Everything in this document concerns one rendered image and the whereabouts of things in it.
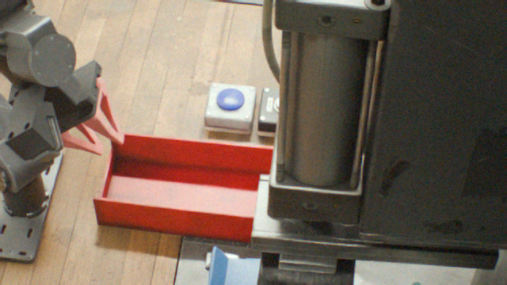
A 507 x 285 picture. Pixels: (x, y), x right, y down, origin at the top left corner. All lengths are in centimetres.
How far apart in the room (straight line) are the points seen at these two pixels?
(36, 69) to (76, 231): 41
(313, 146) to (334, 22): 16
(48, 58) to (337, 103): 33
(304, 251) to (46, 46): 34
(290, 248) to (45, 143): 28
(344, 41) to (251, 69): 76
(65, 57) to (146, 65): 54
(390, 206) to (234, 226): 44
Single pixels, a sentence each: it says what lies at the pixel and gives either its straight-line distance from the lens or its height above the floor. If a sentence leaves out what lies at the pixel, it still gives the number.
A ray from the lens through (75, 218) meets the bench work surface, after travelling 142.
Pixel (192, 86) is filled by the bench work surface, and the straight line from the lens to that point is 155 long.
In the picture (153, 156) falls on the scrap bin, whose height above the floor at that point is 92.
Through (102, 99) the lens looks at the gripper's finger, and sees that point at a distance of 120.
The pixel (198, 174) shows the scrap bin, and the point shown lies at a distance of 144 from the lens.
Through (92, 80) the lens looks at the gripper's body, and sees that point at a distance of 115.
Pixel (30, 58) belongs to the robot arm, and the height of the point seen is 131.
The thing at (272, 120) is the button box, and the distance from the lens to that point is 147.
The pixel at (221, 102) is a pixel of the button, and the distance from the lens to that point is 148.
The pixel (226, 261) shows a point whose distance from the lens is 125.
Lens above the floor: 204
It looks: 50 degrees down
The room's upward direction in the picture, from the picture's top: 1 degrees clockwise
